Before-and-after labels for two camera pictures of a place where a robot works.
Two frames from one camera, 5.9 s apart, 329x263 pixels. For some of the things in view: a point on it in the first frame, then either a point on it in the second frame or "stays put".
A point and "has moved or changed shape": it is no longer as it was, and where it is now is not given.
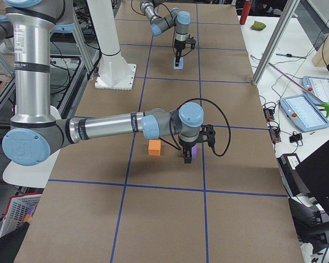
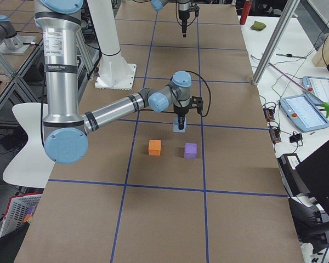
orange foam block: (154, 147) stays put
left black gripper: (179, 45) to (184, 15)
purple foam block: (194, 150) stays put
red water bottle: (245, 11) stays put
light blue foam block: (180, 66) has moved or changed shape
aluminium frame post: (290, 8) stays put
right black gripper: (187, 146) to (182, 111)
